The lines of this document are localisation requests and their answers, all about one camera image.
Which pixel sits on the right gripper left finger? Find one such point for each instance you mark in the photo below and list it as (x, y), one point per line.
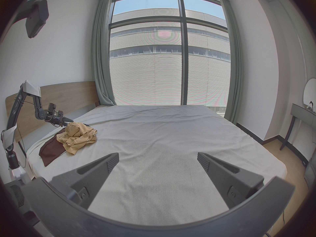
(93, 171)

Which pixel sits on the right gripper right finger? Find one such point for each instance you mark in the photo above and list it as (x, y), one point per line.
(222, 174)

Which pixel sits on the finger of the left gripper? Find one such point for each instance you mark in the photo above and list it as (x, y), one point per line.
(68, 119)

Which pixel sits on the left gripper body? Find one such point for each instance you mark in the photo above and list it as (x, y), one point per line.
(58, 122)

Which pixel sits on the tan shorts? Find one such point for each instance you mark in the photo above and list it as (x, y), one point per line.
(76, 137)

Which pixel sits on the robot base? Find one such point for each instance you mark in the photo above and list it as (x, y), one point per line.
(14, 194)

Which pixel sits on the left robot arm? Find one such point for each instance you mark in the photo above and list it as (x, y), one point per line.
(14, 107)

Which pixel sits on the bed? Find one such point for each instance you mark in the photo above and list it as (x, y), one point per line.
(160, 144)

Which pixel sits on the brown garment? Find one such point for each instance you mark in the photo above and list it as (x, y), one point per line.
(50, 150)

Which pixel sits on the window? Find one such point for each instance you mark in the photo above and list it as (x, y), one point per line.
(148, 70)

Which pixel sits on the grey small table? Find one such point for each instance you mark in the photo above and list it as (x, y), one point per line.
(301, 115)

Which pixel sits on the round mirror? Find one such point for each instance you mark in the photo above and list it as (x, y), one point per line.
(309, 90)

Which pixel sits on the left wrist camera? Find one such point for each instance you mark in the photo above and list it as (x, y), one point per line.
(60, 113)

